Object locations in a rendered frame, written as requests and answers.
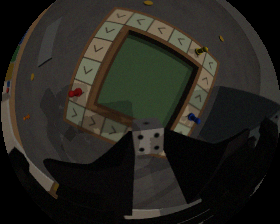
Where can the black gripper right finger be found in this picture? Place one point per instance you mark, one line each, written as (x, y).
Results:
(196, 162)

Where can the yellow game pawn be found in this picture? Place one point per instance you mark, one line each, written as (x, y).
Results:
(200, 50)

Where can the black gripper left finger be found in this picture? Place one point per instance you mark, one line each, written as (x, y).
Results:
(111, 175)

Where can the white die with black pips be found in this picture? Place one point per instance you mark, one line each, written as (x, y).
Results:
(148, 135)

